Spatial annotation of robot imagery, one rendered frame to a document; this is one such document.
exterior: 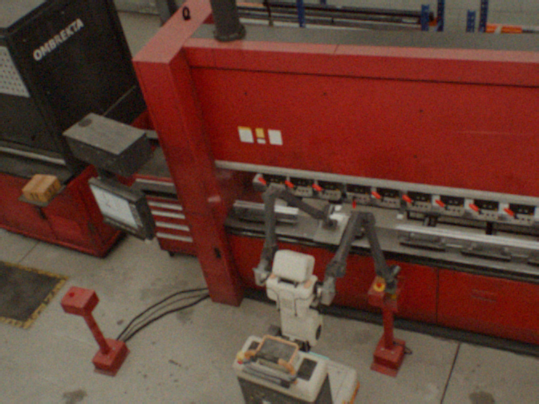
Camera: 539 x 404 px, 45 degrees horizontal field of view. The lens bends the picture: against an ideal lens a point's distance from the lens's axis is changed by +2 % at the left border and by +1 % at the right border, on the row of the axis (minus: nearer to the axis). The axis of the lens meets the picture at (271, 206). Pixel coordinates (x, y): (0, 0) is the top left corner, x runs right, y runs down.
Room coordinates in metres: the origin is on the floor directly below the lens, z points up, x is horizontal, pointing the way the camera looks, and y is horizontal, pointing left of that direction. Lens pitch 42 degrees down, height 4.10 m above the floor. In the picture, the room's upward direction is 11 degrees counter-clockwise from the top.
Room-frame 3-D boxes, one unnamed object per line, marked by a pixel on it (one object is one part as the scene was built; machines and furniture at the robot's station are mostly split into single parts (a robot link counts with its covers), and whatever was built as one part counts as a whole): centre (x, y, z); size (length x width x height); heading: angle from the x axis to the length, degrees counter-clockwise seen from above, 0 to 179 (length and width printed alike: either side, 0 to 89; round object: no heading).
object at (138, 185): (3.63, 0.84, 1.17); 0.40 x 0.24 x 0.07; 62
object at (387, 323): (2.71, -0.64, 0.39); 0.05 x 0.05 x 0.54; 55
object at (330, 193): (3.28, -0.42, 1.26); 0.15 x 0.09 x 0.17; 62
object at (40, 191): (4.20, 1.79, 1.04); 0.30 x 0.26 x 0.12; 56
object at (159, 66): (3.88, 0.34, 1.15); 0.85 x 0.25 x 2.30; 152
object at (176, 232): (4.28, 0.72, 0.50); 0.50 x 0.50 x 1.00; 62
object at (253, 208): (3.52, 0.05, 0.92); 0.50 x 0.06 x 0.10; 62
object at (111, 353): (3.18, 1.48, 0.41); 0.25 x 0.20 x 0.83; 152
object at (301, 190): (3.37, -0.24, 1.26); 0.15 x 0.09 x 0.17; 62
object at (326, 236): (3.14, -0.37, 1.00); 0.26 x 0.18 x 0.01; 152
